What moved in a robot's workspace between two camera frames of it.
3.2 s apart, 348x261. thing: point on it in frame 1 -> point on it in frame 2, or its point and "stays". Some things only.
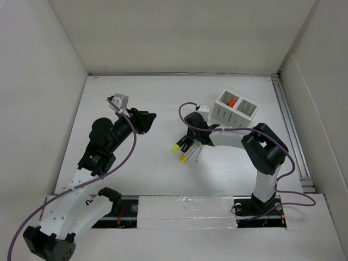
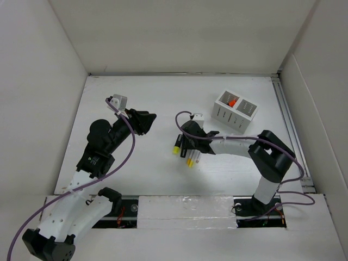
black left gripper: x=142 y=119 stays
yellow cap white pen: x=190 y=153 -> x=191 y=163
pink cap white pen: x=201 y=146 stays
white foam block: x=186 y=212 stays
